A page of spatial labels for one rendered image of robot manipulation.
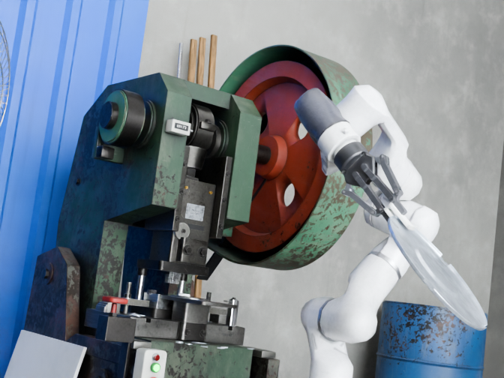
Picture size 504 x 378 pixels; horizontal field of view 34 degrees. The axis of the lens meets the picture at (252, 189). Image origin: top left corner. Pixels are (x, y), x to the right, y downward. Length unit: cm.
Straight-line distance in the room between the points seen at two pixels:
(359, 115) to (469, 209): 389
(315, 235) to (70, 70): 158
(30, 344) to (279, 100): 126
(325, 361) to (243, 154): 95
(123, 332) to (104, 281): 47
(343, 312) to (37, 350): 127
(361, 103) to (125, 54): 230
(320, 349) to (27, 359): 124
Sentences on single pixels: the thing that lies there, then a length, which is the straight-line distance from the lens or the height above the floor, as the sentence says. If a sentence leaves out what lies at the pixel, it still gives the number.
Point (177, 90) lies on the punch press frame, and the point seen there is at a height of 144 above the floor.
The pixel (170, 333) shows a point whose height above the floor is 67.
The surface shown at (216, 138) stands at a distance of 289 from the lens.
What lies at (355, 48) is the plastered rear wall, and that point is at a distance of 510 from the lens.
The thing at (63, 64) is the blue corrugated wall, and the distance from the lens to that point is 392.
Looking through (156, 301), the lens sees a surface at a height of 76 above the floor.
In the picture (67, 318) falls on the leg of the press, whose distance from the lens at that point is 291.
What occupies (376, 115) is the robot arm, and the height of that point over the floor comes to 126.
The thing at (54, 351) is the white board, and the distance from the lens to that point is 291.
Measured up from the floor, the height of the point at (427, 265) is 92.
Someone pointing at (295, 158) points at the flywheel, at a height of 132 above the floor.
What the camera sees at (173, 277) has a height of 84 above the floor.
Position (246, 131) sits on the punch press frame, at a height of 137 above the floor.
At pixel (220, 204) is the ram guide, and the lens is 281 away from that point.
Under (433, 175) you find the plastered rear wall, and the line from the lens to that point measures 553.
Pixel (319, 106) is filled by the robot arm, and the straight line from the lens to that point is 190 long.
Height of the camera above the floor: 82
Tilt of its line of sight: 7 degrees up
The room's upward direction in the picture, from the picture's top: 7 degrees clockwise
